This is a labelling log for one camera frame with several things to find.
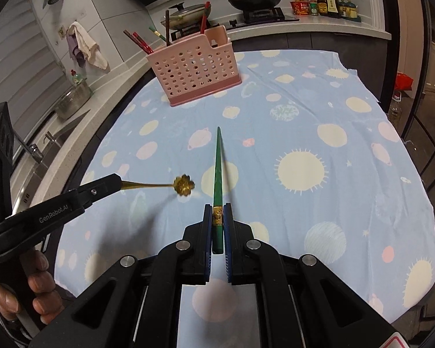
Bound steel pot with glass lid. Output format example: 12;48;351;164
161;1;211;30

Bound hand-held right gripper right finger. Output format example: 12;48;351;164
224;204;404;348

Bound empty plastic bottle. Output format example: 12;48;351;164
389;92;403;124

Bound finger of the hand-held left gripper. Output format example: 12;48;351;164
73;173;123;208

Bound kitchen counter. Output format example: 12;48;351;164
12;14;392;204

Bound red instant noodle cup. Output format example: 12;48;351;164
289;0;310;16

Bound small seasoning jars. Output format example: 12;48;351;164
338;0;360;20

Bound green dish soap bottle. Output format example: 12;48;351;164
69;69;88;88

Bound gas stove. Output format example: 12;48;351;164
170;6;300;41

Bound pink perforated utensil basket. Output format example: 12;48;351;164
146;26;242;108

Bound metal faucet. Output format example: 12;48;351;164
12;130;44;164

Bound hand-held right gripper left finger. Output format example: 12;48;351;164
32;204;213;348

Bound gold flower spoon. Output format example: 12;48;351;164
119;174;197;198

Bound purple hanging cloth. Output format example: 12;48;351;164
66;30;86;68

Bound green chopstick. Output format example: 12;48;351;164
211;126;226;255
148;26;168;44

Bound blue planet print tablecloth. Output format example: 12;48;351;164
54;48;435;348

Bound red plastic bag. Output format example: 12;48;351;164
395;73;414;91

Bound person's left hand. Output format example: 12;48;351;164
0;249;65;326

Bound white hanging towel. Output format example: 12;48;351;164
70;21;110;70

